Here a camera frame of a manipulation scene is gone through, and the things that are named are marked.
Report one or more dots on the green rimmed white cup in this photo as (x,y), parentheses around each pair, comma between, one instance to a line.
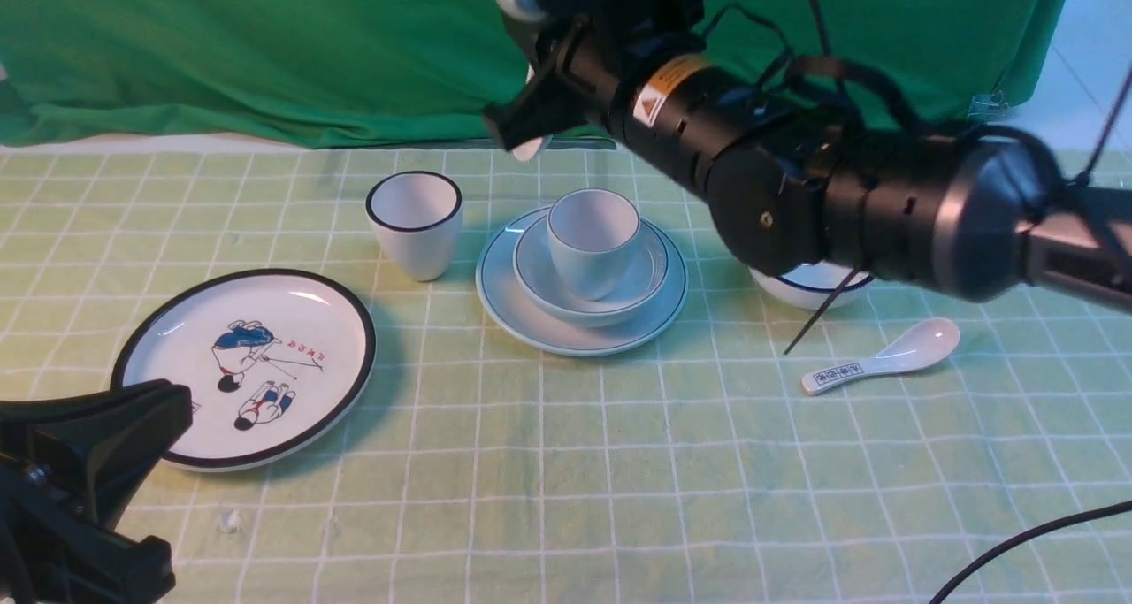
(592,233)

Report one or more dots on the green backdrop cloth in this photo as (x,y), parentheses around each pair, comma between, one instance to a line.
(349,73)

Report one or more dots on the green rimmed white bowl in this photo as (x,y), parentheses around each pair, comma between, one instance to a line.
(651,266)

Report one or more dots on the black rimmed white bowl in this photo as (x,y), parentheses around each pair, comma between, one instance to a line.
(809,285)

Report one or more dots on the green checkered tablecloth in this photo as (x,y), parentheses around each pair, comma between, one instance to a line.
(477,470)

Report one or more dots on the metal binder clip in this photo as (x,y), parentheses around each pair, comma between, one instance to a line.
(988,107)

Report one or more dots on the plain white ceramic spoon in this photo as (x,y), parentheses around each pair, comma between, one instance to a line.
(527,151)

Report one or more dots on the white spoon with label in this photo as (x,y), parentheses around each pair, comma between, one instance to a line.
(919,348)

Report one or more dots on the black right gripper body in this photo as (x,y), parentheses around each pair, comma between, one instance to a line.
(587,61)

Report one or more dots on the green rimmed white plate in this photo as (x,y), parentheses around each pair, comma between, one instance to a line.
(507,305)

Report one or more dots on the black rimmed white cup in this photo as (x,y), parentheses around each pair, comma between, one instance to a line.
(417,218)

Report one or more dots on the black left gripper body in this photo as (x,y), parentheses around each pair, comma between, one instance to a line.
(69,469)

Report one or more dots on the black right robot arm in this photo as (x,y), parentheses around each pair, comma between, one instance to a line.
(820,159)

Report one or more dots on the black rimmed illustrated plate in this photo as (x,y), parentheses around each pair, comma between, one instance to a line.
(273,358)

